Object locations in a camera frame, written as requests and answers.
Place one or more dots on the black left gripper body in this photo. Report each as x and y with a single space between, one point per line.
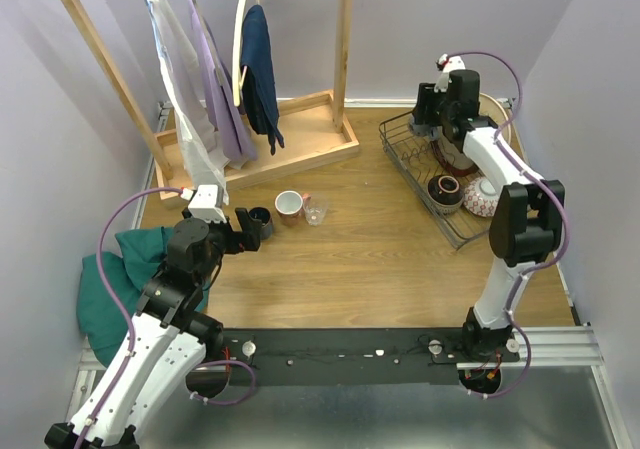
241 231

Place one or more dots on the red rimmed plate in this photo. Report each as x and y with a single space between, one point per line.
451 159

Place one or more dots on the cream plate with branch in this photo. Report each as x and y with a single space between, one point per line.
494 109

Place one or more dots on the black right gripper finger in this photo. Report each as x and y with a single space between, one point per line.
420 112
425 94

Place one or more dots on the wooden clothes rack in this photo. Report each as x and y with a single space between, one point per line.
315 124

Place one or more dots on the dark ceramic bowl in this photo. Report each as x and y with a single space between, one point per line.
446 194

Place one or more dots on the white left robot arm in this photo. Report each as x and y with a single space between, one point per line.
167 338

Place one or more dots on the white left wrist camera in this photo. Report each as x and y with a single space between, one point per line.
205 203

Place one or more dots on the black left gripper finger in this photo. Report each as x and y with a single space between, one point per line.
243 218
255 233

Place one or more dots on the navy hanging garment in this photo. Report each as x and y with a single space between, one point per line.
259 89

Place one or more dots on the cream round hanger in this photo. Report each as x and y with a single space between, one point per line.
238 71

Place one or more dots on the pink mug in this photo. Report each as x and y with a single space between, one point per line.
290 206

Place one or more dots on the white hanging garment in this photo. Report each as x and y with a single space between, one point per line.
199 143

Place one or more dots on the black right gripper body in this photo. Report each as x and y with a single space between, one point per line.
444 111

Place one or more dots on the clear drinking glass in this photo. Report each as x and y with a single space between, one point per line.
315 208

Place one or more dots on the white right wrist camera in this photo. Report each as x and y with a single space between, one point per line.
447 64

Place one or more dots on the black wire dish rack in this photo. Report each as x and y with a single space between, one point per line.
414 158

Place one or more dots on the dark blue mug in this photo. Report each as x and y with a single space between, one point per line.
263 215

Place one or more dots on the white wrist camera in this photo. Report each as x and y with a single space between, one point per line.
447 64
205 203

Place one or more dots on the lavender hanging garment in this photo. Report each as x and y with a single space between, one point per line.
235 140

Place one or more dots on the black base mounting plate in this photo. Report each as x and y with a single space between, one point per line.
361 356

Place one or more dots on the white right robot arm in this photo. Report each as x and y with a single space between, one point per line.
528 222

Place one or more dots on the grey blue mug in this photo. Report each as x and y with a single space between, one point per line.
428 131

